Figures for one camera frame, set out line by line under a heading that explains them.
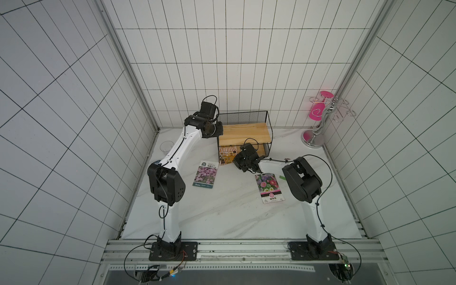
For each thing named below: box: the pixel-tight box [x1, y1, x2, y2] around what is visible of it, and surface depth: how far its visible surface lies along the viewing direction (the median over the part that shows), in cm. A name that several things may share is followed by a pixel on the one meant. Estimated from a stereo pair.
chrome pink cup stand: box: [301, 90, 357, 149], surface depth 102 cm
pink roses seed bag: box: [254, 172, 286, 205], surface depth 94 cm
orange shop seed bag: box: [219, 146, 238, 166], surface depth 106 cm
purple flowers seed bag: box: [192, 160, 220, 189], surface depth 100 cm
